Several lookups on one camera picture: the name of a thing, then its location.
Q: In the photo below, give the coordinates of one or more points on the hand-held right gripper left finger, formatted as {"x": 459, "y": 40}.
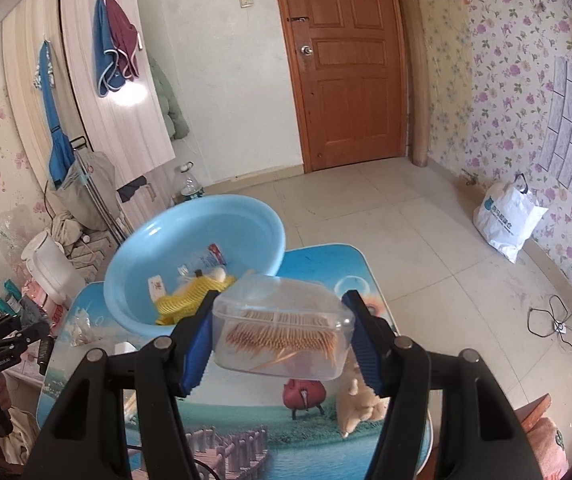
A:
{"x": 198, "y": 355}

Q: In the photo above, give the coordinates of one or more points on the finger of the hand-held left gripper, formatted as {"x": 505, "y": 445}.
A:
{"x": 0, "y": 325}
{"x": 20, "y": 339}

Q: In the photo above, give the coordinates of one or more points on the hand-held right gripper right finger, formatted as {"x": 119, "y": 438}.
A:
{"x": 366, "y": 345}

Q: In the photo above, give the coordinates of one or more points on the white plush toy yellow hat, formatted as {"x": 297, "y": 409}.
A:
{"x": 180, "y": 305}

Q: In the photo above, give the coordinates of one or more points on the brown plush bear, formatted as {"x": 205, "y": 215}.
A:
{"x": 361, "y": 405}

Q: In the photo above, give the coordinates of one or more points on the white charger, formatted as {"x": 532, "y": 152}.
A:
{"x": 125, "y": 347}

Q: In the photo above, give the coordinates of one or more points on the clear toothpick box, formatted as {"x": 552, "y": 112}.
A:
{"x": 286, "y": 330}

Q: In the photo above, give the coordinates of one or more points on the clear bottle red label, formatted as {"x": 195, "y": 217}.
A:
{"x": 208, "y": 257}

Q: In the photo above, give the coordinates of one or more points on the blue plastic basin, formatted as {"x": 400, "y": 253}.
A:
{"x": 135, "y": 260}

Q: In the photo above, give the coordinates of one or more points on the scenery print desktop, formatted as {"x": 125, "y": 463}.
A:
{"x": 246, "y": 410}

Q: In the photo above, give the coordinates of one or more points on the black device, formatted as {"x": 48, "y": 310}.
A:
{"x": 45, "y": 355}

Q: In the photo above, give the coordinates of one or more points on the labelled clear plastic bag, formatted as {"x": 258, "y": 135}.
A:
{"x": 80, "y": 325}

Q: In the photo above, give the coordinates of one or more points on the metal rack pole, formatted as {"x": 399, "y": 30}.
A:
{"x": 100, "y": 200}

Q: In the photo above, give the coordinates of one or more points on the grey cloth bag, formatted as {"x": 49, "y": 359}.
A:
{"x": 90, "y": 190}

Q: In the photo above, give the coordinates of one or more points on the water bottle green label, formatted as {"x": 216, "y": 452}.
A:
{"x": 188, "y": 185}

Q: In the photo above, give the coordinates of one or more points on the wooden stool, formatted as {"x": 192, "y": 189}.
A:
{"x": 533, "y": 410}

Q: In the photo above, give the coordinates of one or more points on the white shopping bag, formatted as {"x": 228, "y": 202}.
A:
{"x": 508, "y": 220}

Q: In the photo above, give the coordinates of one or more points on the pink cloth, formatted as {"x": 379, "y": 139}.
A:
{"x": 551, "y": 450}

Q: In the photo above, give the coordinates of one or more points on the white wooden board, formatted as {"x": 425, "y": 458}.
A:
{"x": 120, "y": 90}
{"x": 25, "y": 80}

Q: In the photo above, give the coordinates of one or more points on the green jacket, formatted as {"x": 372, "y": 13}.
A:
{"x": 170, "y": 100}

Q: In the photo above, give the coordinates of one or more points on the brown wooden door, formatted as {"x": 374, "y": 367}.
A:
{"x": 351, "y": 60}

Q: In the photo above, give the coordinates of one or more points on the blue shorts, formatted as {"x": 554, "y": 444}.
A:
{"x": 101, "y": 50}

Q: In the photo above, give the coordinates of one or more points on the maroon shorts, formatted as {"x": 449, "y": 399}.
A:
{"x": 123, "y": 40}

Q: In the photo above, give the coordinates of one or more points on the light switch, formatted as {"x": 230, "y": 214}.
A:
{"x": 246, "y": 1}

